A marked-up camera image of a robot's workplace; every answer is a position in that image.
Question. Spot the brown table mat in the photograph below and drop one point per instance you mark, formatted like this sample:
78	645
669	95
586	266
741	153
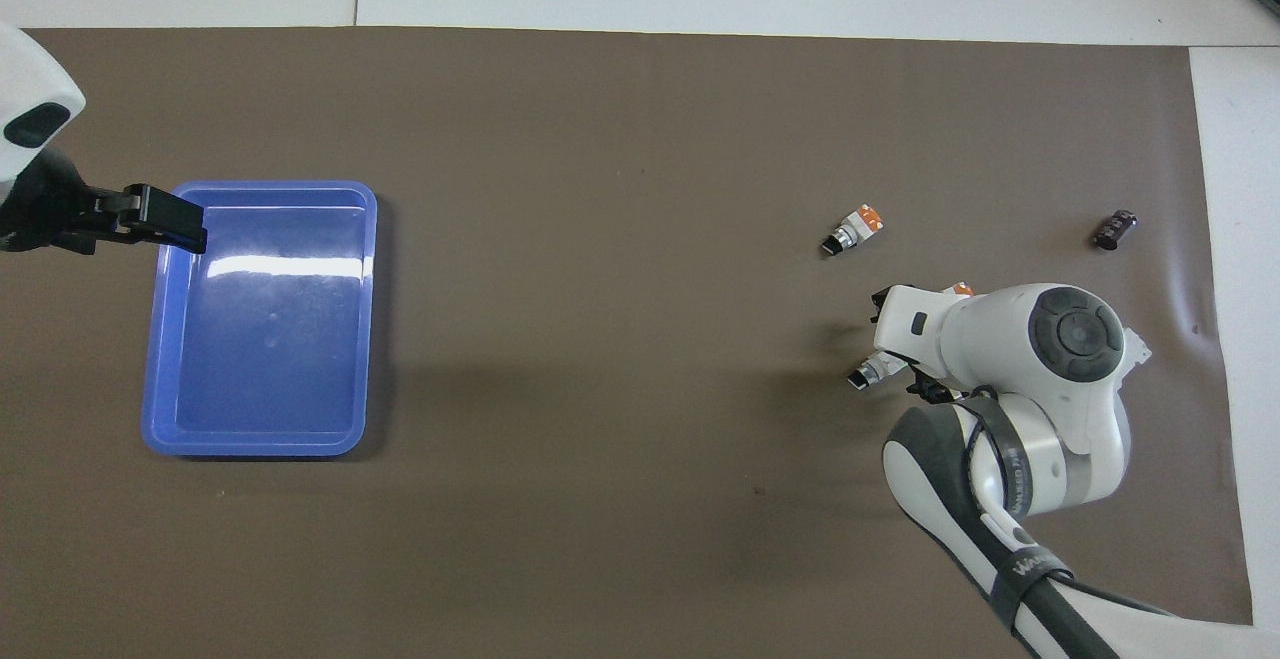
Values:
600	439

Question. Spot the blue plastic tray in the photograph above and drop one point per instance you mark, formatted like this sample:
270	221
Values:
265	339

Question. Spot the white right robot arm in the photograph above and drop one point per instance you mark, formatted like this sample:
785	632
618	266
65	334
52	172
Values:
1010	359

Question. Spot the white selector switch orange block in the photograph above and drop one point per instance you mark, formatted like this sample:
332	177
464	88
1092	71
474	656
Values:
962	289
856	229

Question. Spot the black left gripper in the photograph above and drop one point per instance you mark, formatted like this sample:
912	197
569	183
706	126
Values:
45	214

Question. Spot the small dark cylindrical capacitor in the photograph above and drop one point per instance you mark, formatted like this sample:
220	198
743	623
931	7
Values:
1115	229

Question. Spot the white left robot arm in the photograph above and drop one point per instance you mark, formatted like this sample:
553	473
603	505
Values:
30	79

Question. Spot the white circuit breaker red lever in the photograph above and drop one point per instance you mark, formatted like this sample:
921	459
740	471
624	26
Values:
1138	349

